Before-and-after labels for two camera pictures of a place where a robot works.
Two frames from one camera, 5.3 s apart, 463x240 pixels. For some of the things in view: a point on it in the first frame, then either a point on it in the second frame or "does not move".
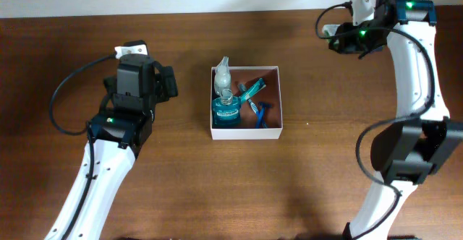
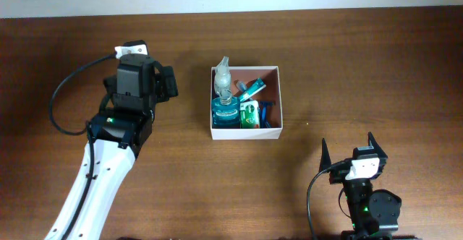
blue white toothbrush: [249, 96] to [241, 85]
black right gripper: [346, 47] to [337, 173]
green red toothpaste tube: [259, 84] does not move
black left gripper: [163, 84] does not move
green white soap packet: [328, 32] to [249, 114]
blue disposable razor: [260, 115] does not move
